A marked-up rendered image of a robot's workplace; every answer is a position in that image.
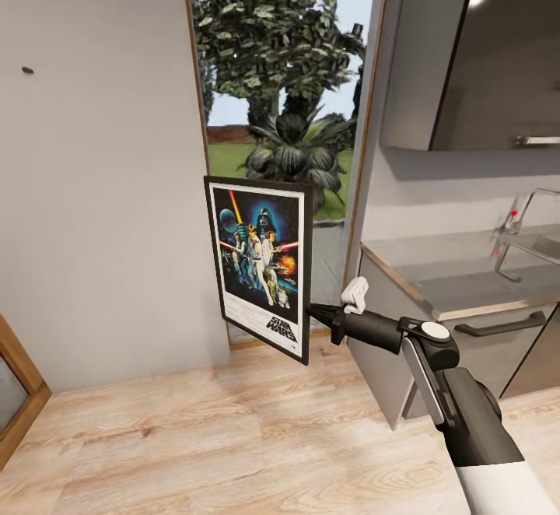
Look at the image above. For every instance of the cabinet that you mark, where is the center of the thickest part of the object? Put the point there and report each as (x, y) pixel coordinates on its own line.
(475, 75)

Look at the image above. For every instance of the fixed window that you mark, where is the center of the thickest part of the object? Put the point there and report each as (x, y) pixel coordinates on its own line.
(286, 88)

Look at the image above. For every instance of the poster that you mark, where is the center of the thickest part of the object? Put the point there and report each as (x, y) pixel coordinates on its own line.
(262, 245)

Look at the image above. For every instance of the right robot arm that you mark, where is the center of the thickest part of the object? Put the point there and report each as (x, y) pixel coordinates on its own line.
(495, 477)

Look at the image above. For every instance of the door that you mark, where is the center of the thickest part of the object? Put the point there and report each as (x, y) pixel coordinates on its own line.
(23, 392)

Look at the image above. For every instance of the drop in sink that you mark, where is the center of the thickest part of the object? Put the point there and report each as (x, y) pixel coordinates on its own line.
(545, 244)

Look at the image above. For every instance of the dishwasher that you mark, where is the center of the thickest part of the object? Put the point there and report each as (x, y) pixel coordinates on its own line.
(491, 347)

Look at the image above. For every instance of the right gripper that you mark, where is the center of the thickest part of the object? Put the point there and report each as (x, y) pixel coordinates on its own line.
(358, 326)

